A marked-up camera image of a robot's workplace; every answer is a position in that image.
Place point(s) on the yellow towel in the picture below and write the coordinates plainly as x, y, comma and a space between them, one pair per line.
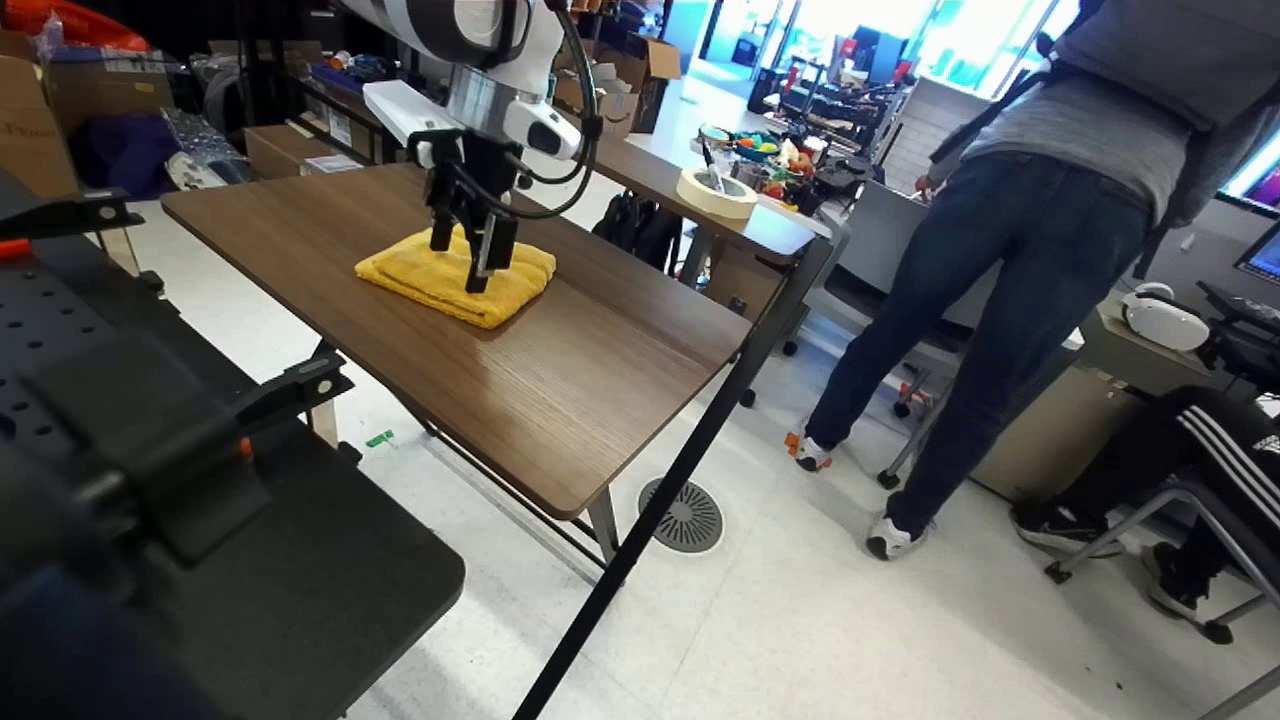
414, 275

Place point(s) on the brown cardboard box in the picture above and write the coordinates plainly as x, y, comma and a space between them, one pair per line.
286, 146
32, 132

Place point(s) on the white tape roll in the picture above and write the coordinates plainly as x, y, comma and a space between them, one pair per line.
712, 211

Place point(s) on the beige cabinet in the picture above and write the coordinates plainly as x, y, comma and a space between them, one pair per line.
1066, 420

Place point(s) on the open cardboard box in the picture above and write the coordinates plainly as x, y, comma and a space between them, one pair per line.
661, 60

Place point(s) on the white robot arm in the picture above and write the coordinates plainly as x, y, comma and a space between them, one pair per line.
464, 26

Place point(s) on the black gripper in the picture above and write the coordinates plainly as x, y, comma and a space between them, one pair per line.
470, 165

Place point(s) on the person in grey hoodie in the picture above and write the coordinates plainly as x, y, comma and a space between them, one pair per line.
1026, 254

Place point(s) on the orange plastic item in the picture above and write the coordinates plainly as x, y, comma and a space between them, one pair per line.
83, 26

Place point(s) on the brown wooden side table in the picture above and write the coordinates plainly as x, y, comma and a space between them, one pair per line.
784, 234

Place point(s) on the blue screen monitor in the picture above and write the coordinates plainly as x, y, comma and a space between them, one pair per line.
1263, 254

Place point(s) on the black backpack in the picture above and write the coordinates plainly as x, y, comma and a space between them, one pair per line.
640, 229

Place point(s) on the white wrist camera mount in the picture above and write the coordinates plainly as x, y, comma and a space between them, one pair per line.
544, 130

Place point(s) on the white flat slab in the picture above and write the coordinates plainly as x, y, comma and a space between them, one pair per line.
403, 104

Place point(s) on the white headset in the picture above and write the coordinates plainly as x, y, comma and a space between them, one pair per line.
1165, 319

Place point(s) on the purple screen monitor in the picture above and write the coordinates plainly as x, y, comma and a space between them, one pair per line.
1263, 182

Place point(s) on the round floor drain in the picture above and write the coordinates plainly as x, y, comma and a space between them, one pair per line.
698, 519

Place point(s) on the black clamp orange tip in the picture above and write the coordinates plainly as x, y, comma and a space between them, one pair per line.
64, 222
286, 385

